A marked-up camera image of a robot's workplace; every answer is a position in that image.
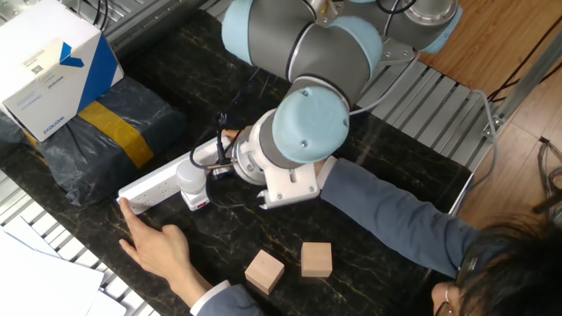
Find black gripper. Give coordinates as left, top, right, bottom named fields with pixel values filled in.
left=211, top=165, right=238, bottom=182

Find white LED bulb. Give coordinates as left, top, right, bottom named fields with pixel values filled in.
left=176, top=158, right=207, bottom=197

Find white plug-in bulb holder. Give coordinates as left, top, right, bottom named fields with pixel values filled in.
left=180, top=190, right=211, bottom=212

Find white power strip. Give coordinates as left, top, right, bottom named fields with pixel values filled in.
left=116, top=134, right=234, bottom=216

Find person's right hand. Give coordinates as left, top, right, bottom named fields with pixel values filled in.
left=221, top=126, right=254, bottom=143

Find person's left hand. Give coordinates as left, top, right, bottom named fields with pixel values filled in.
left=117, top=196, right=199, bottom=287

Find wooden cube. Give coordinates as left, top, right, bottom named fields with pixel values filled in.
left=300, top=241, right=334, bottom=278
left=244, top=248, right=285, bottom=295

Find left arm in blue-grey sleeve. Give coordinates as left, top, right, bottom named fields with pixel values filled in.
left=169, top=261, right=269, bottom=316

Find arm in blue-grey sleeve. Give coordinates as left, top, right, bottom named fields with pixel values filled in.
left=169, top=261, right=269, bottom=316
left=313, top=156, right=482, bottom=280

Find black wrapped package yellow tape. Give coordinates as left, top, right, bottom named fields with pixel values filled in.
left=0, top=76, right=188, bottom=208

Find right arm in blue-grey sleeve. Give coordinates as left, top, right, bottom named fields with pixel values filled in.
left=313, top=156, right=482, bottom=280

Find white paper sheets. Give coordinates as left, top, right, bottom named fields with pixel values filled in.
left=0, top=217, right=162, bottom=316

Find white and blue cardboard box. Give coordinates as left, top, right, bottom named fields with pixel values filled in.
left=0, top=0, right=125, bottom=143

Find thin metal-framed eyeglasses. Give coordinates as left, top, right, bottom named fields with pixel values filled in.
left=433, top=243, right=484, bottom=316

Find person's dark-haired head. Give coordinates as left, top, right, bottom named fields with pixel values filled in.
left=430, top=218, right=562, bottom=316

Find dark brown wooden stand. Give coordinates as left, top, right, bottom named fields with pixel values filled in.
left=532, top=188, right=562, bottom=215

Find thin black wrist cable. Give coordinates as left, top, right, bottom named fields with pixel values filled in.
left=204, top=175, right=265, bottom=210

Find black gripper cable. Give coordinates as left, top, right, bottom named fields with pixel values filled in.
left=189, top=65, right=261, bottom=171

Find black looped base cable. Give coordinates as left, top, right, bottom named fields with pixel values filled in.
left=376, top=0, right=417, bottom=16

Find aluminium frame post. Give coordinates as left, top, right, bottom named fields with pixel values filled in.
left=480, top=38, right=562, bottom=140

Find thin black floor cables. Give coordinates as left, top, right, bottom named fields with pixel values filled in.
left=486, top=12, right=562, bottom=103

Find grey wire bundle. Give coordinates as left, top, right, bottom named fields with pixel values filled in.
left=537, top=135, right=562, bottom=225

